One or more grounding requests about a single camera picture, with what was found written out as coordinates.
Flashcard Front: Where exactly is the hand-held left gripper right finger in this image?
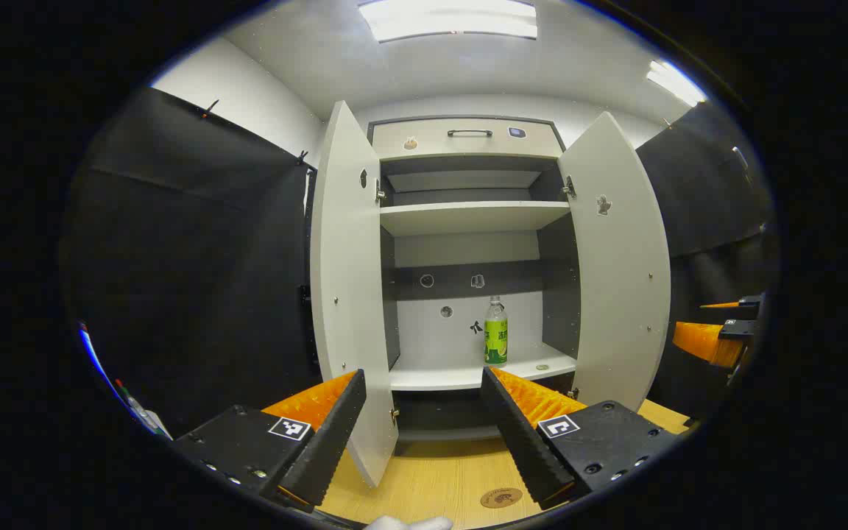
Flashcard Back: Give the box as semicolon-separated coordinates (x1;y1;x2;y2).
480;366;679;510

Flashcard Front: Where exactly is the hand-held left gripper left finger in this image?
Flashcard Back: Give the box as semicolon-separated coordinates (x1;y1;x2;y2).
172;368;367;514

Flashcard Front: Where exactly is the round brown coaster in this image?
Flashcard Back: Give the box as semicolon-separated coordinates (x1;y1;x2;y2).
480;487;524;509

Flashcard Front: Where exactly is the grey cabinet door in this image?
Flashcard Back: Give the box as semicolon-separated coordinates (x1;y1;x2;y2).
556;112;671;413
310;101;400;488

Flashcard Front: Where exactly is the green label plastic bottle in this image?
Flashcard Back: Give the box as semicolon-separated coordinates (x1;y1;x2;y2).
484;296;509;367

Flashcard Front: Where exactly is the grey open-shelf cabinet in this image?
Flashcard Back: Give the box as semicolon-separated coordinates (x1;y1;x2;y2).
367;114;581;442

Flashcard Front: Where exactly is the black backdrop cloth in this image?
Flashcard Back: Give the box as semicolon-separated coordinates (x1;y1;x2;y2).
636;102;777;420
62;87;318;439

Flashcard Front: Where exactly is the small ceiling light panel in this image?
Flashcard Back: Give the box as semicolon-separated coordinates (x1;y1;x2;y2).
645;59;709;108

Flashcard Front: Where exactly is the large ceiling light panel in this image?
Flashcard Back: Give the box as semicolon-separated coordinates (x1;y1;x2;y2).
358;0;539;43

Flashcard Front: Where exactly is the grey cabinet drawer black handle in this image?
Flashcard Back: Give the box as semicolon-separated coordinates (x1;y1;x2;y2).
371;118;565;161

